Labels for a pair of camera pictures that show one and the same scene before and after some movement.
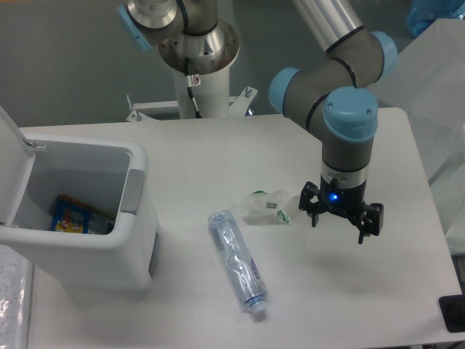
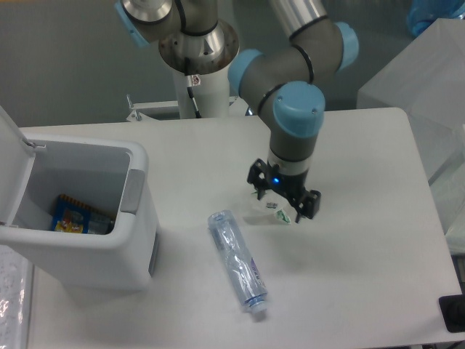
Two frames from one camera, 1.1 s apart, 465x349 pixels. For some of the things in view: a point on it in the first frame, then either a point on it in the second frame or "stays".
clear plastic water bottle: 236,255 stays
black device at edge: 453,310 stays
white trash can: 112,175 stays
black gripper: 349,201 -> 306,206
